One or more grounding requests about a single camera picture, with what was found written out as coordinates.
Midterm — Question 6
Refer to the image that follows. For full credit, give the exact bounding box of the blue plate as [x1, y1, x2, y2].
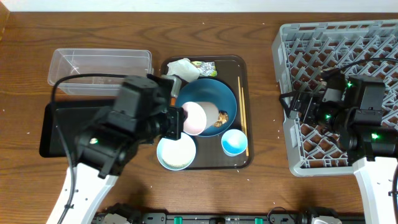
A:
[175, 78, 238, 137]

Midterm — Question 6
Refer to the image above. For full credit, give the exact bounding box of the clear plastic bin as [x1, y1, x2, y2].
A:
[47, 49, 153, 96]

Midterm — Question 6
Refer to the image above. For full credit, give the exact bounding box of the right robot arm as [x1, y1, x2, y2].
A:
[279, 72, 397, 223]

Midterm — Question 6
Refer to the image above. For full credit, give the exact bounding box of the dark brown serving tray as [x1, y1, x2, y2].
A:
[159, 55, 254, 171]

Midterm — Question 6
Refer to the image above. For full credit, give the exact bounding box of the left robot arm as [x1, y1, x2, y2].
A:
[47, 74, 185, 223]

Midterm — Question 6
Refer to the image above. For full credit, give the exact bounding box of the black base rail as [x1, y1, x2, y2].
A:
[91, 203, 366, 224]

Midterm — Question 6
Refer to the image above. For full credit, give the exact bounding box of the green foil snack wrapper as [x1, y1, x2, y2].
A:
[192, 61, 218, 77]

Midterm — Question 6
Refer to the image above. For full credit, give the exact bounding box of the white tissue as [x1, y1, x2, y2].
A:
[167, 58, 200, 82]

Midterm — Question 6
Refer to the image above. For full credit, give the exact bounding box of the brown food scrap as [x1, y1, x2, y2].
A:
[213, 111, 229, 128]

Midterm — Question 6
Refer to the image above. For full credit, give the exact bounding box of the light blue cup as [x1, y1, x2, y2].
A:
[221, 129, 248, 157]

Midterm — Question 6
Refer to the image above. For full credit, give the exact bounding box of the light blue rice bowl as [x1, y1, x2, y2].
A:
[157, 133, 197, 171]

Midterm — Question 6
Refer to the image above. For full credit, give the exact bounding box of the black plastic bin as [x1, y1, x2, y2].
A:
[39, 98, 125, 158]

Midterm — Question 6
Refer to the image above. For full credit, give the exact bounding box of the grey dishwasher rack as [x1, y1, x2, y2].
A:
[272, 19, 397, 177]

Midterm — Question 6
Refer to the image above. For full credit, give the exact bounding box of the pink cup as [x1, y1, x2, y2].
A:
[182, 101, 219, 136]

